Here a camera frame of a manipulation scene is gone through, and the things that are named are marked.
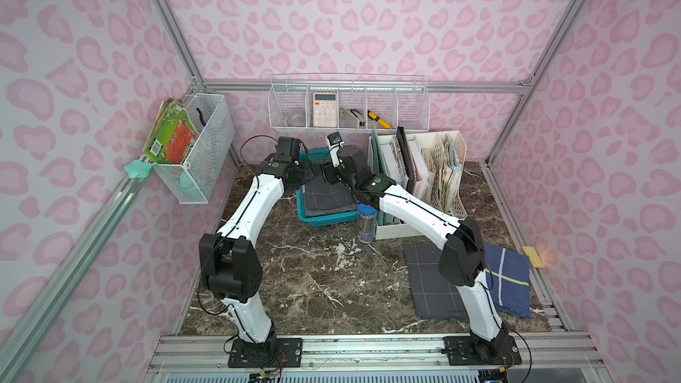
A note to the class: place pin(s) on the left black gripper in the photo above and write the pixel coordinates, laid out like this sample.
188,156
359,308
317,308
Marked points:
305,175

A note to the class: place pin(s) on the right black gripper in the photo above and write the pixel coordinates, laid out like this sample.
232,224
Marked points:
334,175

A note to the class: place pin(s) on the dark grey checked pillowcase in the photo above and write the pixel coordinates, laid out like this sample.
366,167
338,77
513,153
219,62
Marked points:
322,199
434,297

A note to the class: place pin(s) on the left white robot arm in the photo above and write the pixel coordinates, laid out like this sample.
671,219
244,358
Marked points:
229,265

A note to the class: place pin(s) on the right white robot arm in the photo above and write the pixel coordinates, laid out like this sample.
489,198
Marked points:
462,260

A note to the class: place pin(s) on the teal plastic basket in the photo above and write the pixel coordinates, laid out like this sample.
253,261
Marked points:
320,157

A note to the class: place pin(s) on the navy blue folded pillowcase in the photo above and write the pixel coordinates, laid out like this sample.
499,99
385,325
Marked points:
508,280

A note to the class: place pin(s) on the green folder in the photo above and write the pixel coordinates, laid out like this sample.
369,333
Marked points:
377,167

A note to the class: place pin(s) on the clear tape roll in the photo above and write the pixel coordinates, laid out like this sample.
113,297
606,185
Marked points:
296,120

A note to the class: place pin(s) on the blue lid pencil jar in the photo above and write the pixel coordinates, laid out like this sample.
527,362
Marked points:
367,223

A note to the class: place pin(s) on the grey stapler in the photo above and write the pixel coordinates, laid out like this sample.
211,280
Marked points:
354,118

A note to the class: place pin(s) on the black folder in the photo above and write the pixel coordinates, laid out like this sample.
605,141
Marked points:
407,159

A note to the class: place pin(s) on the yellow utility knife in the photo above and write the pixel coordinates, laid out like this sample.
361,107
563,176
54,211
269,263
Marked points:
378,120

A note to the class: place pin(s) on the pink white book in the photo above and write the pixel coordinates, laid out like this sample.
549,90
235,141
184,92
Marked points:
421,170

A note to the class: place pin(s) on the white calculator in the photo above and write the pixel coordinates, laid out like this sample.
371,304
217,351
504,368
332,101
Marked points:
325,110

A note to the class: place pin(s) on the white desktop file organizer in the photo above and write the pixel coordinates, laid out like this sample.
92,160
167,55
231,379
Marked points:
445,155

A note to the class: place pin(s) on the green red book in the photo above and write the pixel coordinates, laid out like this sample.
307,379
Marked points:
173,135

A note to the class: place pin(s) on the yellow sponge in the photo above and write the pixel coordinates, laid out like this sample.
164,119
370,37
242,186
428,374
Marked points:
535,259

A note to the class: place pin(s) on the white wire wall shelf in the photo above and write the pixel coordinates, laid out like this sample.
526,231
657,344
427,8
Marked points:
399,100

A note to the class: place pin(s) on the white mesh wall basket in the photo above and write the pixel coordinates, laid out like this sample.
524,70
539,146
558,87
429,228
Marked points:
193,182

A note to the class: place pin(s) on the mint green wall hook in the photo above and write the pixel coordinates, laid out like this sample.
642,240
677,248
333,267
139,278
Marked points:
139,169

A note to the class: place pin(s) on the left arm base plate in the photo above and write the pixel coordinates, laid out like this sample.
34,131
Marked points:
284,352

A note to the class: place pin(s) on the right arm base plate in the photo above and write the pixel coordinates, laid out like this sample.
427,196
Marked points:
463,351

